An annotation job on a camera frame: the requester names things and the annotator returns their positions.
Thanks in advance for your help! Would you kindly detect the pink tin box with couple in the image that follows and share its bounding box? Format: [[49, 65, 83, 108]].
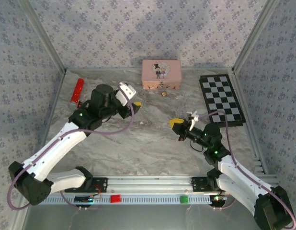
[[141, 59, 182, 91]]

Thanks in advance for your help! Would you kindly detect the red glitter microphone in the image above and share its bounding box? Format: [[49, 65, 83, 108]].
[[69, 78, 85, 108]]

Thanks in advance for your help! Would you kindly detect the black and white chessboard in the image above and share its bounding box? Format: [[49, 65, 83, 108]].
[[198, 74, 247, 127]]

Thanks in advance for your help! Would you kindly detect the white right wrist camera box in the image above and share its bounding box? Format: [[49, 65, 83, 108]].
[[186, 110, 201, 132]]

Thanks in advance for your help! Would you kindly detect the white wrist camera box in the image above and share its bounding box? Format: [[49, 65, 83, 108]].
[[186, 110, 201, 132], [115, 81, 137, 106]]

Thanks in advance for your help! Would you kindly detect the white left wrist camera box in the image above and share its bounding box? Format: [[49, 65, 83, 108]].
[[115, 81, 137, 106]]

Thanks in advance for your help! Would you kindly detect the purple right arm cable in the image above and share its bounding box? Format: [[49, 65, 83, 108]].
[[197, 110, 296, 230]]

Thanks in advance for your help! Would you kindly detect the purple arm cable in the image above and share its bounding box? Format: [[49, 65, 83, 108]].
[[197, 110, 296, 230], [7, 82, 136, 211]]

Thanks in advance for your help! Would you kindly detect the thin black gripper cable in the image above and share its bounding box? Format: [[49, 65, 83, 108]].
[[189, 140, 207, 153]]

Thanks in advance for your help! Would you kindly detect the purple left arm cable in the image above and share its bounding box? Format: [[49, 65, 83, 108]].
[[7, 82, 136, 211]]

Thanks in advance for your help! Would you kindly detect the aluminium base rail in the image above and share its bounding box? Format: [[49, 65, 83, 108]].
[[63, 175, 225, 194]]

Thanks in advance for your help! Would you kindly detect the slotted grey cable duct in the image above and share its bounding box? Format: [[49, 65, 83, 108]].
[[40, 193, 225, 206]]

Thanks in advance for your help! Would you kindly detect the aluminium frame post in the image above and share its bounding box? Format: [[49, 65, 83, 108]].
[[17, 0, 67, 72], [231, 0, 282, 74]]

